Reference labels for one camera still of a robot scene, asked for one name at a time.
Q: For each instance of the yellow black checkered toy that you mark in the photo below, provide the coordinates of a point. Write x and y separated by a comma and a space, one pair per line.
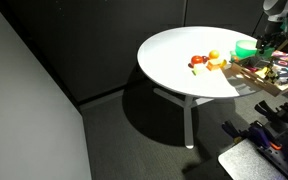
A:
270, 73

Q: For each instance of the blue white block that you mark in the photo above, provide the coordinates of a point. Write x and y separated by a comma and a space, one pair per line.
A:
286, 76

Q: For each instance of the green plastic bowl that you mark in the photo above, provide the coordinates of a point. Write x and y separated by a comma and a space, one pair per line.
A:
245, 47

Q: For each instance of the orange wooden block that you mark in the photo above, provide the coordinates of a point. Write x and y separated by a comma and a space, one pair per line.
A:
213, 64

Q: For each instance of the purple clamp with orange trigger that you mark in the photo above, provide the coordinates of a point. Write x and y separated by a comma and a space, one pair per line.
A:
257, 133

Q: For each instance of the small orange green toy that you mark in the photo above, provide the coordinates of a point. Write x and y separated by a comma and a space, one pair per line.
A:
234, 59

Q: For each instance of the red toy tomato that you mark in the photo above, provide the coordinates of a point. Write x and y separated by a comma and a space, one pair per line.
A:
196, 60

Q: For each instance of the small dark red ball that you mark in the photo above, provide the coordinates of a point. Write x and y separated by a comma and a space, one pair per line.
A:
205, 59

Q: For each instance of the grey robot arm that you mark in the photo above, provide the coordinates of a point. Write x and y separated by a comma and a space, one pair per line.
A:
277, 8

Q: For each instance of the wooden crate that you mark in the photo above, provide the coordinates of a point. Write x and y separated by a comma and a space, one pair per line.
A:
250, 77

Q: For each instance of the dark cube with pink edge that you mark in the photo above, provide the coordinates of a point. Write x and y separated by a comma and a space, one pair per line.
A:
254, 63

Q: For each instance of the white table base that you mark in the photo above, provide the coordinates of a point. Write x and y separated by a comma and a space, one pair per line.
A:
188, 120

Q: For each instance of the light green wooden block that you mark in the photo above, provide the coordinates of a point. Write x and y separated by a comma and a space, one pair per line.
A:
199, 69

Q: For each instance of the pink block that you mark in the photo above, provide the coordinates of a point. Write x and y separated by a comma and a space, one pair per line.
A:
280, 54

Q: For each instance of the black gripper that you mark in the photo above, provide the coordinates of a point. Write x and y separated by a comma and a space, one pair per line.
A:
274, 31

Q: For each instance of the grey metal plate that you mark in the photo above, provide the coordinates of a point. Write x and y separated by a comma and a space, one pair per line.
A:
247, 163

